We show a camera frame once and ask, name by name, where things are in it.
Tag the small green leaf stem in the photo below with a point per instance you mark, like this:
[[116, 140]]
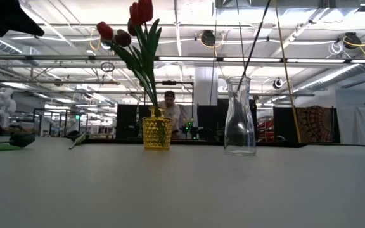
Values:
[[78, 141]]

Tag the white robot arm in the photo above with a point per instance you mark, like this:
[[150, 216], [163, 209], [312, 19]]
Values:
[[2, 106]]

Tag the red tool cabinet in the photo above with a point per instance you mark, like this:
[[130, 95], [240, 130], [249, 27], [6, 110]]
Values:
[[263, 130]]

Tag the yellow glass vase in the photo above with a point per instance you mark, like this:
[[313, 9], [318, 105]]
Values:
[[157, 133]]

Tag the black table frame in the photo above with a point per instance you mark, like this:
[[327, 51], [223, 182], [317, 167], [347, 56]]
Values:
[[122, 141]]

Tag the clear glass vase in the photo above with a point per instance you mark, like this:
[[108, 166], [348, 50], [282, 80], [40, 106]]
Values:
[[239, 139]]

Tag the black robot with green lights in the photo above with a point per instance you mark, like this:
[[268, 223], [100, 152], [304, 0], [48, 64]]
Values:
[[189, 128]]

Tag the person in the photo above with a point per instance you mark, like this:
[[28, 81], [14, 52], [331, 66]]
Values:
[[173, 112]]

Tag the white fabric cover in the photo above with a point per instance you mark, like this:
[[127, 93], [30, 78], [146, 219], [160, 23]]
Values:
[[356, 125]]

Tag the ceiling light strip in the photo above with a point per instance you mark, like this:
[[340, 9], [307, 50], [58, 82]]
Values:
[[296, 59]]

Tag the patterned tapestry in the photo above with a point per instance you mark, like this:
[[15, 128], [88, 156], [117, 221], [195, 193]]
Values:
[[315, 122]]

